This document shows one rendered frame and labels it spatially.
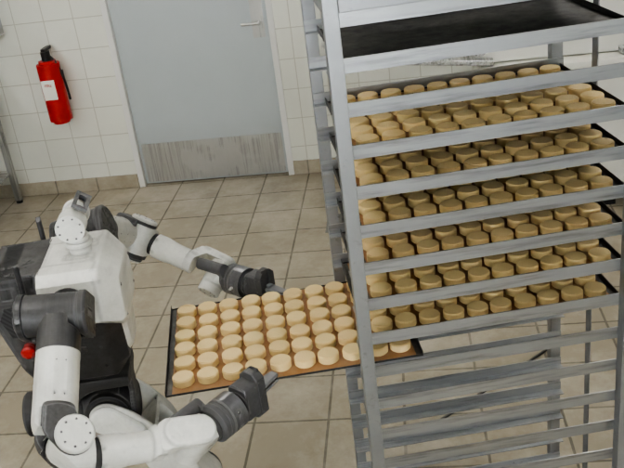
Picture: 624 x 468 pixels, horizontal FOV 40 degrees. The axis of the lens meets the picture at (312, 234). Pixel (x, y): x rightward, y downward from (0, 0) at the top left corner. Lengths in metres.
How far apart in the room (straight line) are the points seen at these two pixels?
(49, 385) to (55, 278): 0.29
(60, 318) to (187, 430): 0.35
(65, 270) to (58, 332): 0.21
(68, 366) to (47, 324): 0.10
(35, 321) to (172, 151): 4.19
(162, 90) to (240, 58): 0.58
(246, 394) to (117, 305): 0.36
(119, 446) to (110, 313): 0.35
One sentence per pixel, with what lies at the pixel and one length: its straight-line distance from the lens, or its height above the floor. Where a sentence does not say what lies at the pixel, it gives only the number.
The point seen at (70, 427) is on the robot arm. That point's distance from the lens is 1.73.
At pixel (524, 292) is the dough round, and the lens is 2.07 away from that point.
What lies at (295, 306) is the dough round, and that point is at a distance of 2.20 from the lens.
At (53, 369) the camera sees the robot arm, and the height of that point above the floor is 1.20.
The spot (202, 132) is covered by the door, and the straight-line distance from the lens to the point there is 5.87.
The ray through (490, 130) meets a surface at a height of 1.50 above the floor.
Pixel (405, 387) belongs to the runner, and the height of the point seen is 0.60.
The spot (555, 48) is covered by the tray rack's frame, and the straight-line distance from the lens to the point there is 2.26.
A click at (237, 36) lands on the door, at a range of 5.64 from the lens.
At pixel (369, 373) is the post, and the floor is 0.98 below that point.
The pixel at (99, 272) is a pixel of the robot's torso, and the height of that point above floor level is 1.27.
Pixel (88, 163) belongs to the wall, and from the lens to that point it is 6.14.
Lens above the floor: 2.10
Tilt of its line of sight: 25 degrees down
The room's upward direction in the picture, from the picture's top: 7 degrees counter-clockwise
